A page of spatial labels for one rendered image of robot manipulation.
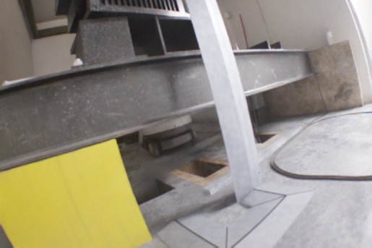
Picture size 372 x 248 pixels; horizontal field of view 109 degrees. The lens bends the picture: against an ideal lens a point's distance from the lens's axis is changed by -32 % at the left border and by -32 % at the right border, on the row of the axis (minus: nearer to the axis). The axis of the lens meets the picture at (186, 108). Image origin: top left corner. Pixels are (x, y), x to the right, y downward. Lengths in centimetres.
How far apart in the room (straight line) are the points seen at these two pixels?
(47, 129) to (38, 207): 26
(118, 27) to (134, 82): 24
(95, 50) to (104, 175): 44
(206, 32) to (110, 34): 38
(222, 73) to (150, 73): 29
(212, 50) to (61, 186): 72
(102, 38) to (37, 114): 37
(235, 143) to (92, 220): 60
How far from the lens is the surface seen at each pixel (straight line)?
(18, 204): 71
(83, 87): 73
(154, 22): 91
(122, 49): 78
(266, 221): 70
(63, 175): 65
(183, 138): 198
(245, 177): 85
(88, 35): 79
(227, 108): 76
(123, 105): 74
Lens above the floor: 46
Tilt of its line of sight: 2 degrees down
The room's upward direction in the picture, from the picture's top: 15 degrees counter-clockwise
